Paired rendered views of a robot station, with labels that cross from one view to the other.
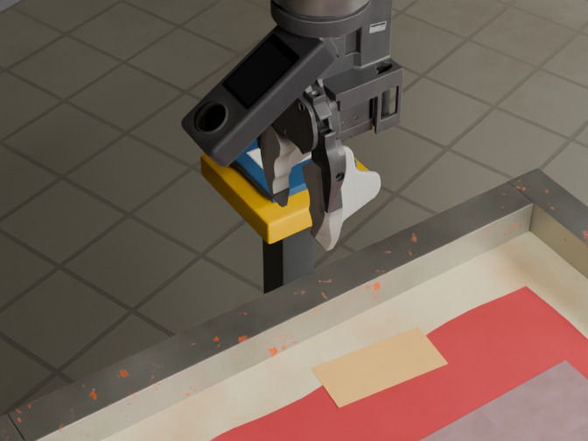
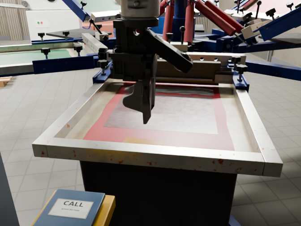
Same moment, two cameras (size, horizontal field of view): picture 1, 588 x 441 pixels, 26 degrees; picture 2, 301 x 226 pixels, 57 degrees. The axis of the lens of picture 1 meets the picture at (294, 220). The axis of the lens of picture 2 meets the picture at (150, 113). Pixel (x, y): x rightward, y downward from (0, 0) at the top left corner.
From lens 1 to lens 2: 1.31 m
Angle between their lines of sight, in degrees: 104
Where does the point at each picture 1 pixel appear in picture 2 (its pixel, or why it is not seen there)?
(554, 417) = (122, 121)
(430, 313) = not seen: hidden behind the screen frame
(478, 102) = not seen: outside the picture
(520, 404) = (124, 125)
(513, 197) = (54, 141)
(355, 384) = (152, 143)
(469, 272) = not seen: hidden behind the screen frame
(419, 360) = (131, 140)
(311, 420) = (172, 142)
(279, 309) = (158, 148)
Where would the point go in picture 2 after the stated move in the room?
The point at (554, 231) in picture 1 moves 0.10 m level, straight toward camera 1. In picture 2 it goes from (58, 136) to (94, 126)
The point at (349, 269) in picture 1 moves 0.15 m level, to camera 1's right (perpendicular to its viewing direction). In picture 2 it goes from (126, 147) to (87, 128)
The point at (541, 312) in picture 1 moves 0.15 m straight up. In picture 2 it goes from (90, 134) to (84, 84)
